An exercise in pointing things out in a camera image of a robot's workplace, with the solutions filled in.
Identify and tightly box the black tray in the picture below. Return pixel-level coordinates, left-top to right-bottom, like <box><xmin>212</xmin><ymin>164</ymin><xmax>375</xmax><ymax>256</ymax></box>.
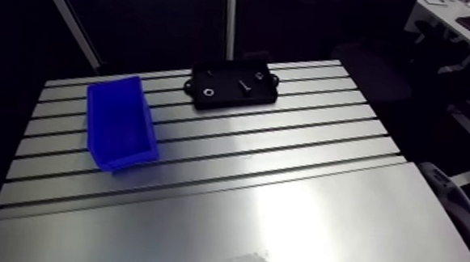
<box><xmin>181</xmin><ymin>52</ymin><xmax>282</xmax><ymax>118</ymax></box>

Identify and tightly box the steel bolt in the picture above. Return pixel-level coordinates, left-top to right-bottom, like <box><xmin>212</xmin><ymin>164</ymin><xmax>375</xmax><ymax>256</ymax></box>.
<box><xmin>236</xmin><ymin>78</ymin><xmax>255</xmax><ymax>99</ymax></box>

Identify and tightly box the white desk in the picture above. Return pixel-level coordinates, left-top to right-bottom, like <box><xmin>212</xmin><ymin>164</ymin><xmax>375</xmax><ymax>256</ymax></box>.
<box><xmin>400</xmin><ymin>0</ymin><xmax>470</xmax><ymax>75</ymax></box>

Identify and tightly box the slanted grey post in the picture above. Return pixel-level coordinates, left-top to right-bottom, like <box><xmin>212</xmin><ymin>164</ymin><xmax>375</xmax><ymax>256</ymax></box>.
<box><xmin>22</xmin><ymin>0</ymin><xmax>109</xmax><ymax>74</ymax></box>

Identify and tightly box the upright grey post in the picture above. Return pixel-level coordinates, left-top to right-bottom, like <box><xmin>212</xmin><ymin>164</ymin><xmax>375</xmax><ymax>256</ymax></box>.
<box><xmin>219</xmin><ymin>0</ymin><xmax>240</xmax><ymax>62</ymax></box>

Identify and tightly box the blue bin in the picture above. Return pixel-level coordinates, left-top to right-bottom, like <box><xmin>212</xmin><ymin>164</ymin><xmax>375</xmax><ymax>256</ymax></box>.
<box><xmin>79</xmin><ymin>71</ymin><xmax>167</xmax><ymax>178</ymax></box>

